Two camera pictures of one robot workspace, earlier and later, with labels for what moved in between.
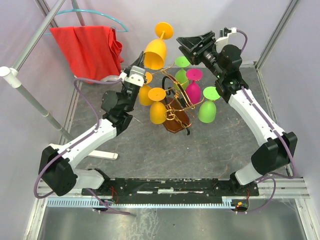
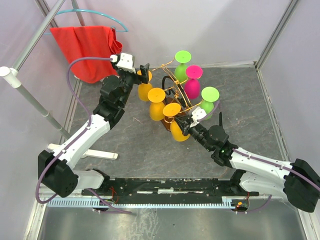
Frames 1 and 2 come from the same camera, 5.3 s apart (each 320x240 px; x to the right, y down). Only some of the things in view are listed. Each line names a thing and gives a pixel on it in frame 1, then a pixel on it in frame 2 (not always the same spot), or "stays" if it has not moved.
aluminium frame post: (275, 34) stays
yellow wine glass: (155, 53) → (172, 110)
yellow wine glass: (157, 109) stays
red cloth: (93, 51) stays
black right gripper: (192, 43) → (184, 124)
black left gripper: (139, 62) → (143, 79)
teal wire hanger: (125, 30) stays
